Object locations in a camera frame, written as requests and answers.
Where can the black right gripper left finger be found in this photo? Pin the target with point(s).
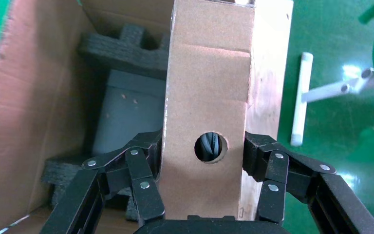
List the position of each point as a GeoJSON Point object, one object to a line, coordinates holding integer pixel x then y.
{"type": "Point", "coordinates": [142, 193]}

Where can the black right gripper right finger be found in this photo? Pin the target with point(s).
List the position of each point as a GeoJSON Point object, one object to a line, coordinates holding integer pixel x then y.
{"type": "Point", "coordinates": [277, 168]}

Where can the long cardboard box with hole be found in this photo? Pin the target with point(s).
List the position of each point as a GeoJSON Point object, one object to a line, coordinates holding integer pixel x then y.
{"type": "Point", "coordinates": [206, 90]}

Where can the large open cardboard carton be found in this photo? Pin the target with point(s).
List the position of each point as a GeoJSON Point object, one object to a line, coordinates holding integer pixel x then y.
{"type": "Point", "coordinates": [29, 97]}

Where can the white T-shaped stand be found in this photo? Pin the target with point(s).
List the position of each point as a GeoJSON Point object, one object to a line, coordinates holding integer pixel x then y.
{"type": "Point", "coordinates": [301, 97]}

